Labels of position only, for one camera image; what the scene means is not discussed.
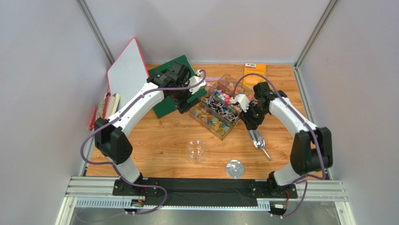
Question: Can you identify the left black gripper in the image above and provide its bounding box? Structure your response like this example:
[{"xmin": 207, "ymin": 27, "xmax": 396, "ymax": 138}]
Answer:
[{"xmin": 170, "ymin": 78, "xmax": 202, "ymax": 114}]

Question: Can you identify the silver metal scoop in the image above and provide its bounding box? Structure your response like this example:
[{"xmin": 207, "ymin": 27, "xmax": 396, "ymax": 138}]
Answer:
[{"xmin": 248, "ymin": 130, "xmax": 272, "ymax": 161}]

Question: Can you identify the clear compartment candy box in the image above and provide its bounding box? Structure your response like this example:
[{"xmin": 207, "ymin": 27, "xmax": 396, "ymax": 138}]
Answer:
[{"xmin": 190, "ymin": 74, "xmax": 254, "ymax": 140}]

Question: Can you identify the clear plastic jar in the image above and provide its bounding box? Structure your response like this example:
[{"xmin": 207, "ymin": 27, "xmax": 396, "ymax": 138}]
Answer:
[{"xmin": 186, "ymin": 140, "xmax": 205, "ymax": 164}]

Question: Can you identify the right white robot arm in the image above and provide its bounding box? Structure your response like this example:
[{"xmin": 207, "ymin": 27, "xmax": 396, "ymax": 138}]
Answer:
[{"xmin": 233, "ymin": 82, "xmax": 333, "ymax": 186}]

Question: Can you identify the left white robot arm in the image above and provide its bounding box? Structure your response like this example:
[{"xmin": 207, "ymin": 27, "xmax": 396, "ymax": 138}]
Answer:
[{"xmin": 94, "ymin": 69, "xmax": 207, "ymax": 185}]

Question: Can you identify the green cutting mat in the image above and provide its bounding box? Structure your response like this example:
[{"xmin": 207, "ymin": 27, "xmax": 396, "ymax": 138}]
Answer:
[{"xmin": 146, "ymin": 55, "xmax": 207, "ymax": 119}]

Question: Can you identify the pink highlighter pen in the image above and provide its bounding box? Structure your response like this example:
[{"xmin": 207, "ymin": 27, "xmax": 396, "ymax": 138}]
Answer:
[{"xmin": 205, "ymin": 77, "xmax": 221, "ymax": 82}]

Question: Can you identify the orange yellow book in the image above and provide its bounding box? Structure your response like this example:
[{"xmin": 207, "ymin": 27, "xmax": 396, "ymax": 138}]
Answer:
[{"xmin": 243, "ymin": 62, "xmax": 267, "ymax": 88}]

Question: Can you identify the silver round jar lid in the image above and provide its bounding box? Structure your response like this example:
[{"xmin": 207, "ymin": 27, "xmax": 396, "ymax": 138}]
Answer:
[{"xmin": 225, "ymin": 160, "xmax": 245, "ymax": 179}]

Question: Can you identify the stack of books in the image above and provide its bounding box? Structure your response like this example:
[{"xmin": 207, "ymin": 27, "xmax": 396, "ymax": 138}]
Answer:
[{"xmin": 88, "ymin": 93, "xmax": 120, "ymax": 130}]

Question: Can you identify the black base mat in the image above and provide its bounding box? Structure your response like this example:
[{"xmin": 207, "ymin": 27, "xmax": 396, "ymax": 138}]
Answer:
[{"xmin": 112, "ymin": 177, "xmax": 298, "ymax": 207}]

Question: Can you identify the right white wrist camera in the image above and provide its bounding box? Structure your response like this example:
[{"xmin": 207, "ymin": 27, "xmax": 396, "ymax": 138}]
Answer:
[{"xmin": 231, "ymin": 94, "xmax": 250, "ymax": 112}]

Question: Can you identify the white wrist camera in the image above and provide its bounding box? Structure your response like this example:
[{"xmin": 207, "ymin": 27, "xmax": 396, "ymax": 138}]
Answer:
[
  {"xmin": 231, "ymin": 94, "xmax": 250, "ymax": 112},
  {"xmin": 188, "ymin": 75, "xmax": 207, "ymax": 95}
]

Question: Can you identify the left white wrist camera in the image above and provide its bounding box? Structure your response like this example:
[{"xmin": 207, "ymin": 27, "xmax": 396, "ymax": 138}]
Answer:
[{"xmin": 188, "ymin": 75, "xmax": 207, "ymax": 95}]

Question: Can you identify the white board pink frame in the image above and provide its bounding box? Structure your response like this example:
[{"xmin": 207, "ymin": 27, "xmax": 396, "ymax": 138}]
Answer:
[{"xmin": 107, "ymin": 38, "xmax": 149, "ymax": 110}]

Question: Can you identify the aluminium front rail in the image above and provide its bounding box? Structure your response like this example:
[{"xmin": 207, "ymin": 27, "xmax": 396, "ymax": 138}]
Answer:
[{"xmin": 56, "ymin": 177, "xmax": 355, "ymax": 225}]

